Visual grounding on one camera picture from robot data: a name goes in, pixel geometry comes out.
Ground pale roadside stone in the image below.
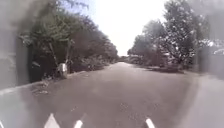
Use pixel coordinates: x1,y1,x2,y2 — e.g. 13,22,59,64
57,62,69,80

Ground robot's own part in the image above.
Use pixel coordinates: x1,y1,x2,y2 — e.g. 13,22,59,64
73,119,84,128
145,118,156,128

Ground grey asphalt road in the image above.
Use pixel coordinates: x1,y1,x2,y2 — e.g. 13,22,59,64
0,61,224,128

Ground row of trees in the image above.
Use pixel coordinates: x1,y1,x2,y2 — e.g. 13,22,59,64
18,0,120,83
127,0,224,74

